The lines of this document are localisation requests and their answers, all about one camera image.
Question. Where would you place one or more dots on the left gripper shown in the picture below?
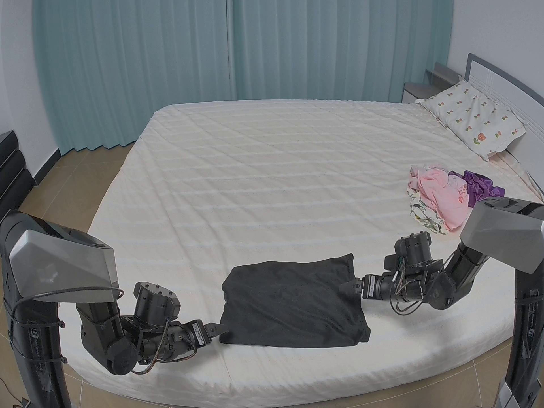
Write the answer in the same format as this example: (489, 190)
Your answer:
(191, 338)

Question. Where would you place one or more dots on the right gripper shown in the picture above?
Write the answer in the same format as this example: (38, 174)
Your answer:
(380, 287)

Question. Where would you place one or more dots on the black T-shirt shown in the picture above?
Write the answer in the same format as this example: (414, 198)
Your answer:
(293, 304)

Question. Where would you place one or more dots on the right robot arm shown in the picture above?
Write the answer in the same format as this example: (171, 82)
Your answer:
(501, 232)

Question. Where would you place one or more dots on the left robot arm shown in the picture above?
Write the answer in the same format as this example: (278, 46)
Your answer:
(59, 261)

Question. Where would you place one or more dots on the pile of clothes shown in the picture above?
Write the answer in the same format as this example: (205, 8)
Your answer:
(437, 198)

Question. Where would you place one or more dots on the bed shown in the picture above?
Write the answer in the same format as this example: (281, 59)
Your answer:
(276, 176)

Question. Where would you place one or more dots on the purple garment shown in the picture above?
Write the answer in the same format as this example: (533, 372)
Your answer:
(480, 187)

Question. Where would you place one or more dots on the white printed pillow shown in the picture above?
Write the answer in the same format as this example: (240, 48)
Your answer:
(476, 117)

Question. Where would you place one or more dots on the grey white bedside table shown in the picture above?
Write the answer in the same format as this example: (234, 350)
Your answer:
(420, 87)

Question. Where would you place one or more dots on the blue-green curtain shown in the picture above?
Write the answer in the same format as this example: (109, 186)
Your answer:
(136, 57)
(340, 32)

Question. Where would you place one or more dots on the dark chest of drawers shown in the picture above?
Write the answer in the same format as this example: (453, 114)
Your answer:
(12, 172)

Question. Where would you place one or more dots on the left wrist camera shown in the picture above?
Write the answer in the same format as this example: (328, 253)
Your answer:
(155, 302)

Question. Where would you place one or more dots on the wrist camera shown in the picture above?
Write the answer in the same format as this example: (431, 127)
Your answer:
(155, 302)
(414, 249)

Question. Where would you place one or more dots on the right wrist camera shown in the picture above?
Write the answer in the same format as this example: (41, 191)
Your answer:
(414, 249)

